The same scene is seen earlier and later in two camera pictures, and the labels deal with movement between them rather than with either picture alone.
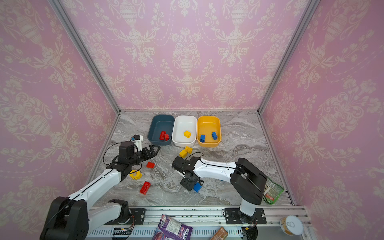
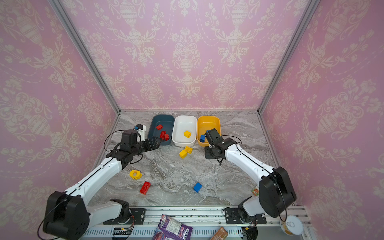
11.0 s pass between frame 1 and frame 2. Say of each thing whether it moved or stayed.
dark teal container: stayed
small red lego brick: moved
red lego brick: stayed
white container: stayed
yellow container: stayed
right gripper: moved
